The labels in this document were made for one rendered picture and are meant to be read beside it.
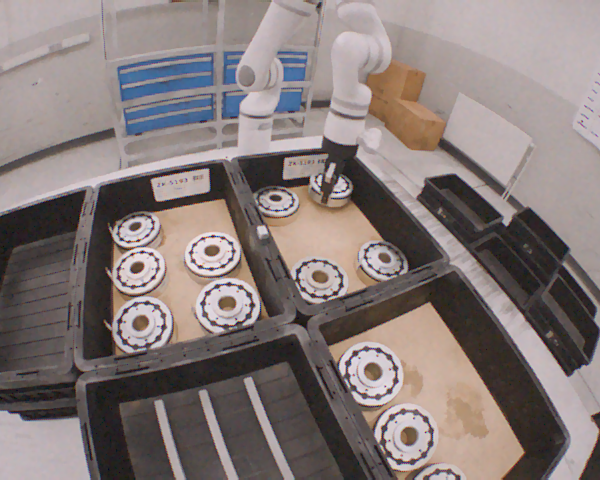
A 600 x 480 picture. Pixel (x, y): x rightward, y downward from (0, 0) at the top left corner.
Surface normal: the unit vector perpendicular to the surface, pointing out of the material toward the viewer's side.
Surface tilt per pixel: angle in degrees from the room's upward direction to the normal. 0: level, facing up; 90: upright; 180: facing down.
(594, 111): 90
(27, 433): 0
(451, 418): 0
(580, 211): 90
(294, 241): 0
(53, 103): 90
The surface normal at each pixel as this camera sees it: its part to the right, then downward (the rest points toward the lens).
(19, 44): 0.45, 0.68
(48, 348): 0.13, -0.69
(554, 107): -0.88, 0.25
